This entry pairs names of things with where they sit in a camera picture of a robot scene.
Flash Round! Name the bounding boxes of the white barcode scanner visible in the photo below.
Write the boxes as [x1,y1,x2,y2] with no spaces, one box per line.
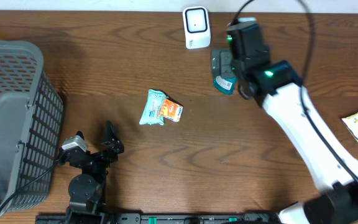
[182,6,211,49]

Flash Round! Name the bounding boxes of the grey plastic basket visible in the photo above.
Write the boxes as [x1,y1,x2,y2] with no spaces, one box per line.
[0,40,64,216]

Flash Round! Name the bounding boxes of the orange snack packet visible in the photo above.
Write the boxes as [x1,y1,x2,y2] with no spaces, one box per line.
[159,98,183,122]

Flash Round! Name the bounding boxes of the green wet wipes pack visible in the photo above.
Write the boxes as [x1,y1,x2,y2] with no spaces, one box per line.
[139,89,167,126]

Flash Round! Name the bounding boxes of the black camera cable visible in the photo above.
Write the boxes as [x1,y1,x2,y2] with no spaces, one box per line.
[228,0,358,206]
[0,158,62,224]

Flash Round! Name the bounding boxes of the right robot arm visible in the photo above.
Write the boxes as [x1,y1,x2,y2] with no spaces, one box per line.
[224,19,358,223]

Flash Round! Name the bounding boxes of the black right camera cable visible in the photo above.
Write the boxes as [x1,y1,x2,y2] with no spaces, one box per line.
[228,0,358,206]

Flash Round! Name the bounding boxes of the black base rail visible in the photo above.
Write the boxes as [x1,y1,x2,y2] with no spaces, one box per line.
[35,213,281,224]

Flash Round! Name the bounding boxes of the blue mouthwash bottle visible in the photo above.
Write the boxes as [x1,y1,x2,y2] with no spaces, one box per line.
[213,76,237,95]

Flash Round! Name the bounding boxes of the black left camera cable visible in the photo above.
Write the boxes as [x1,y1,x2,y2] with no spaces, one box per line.
[0,158,62,224]

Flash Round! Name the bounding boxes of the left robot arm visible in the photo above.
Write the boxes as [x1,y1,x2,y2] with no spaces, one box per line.
[58,121,124,223]

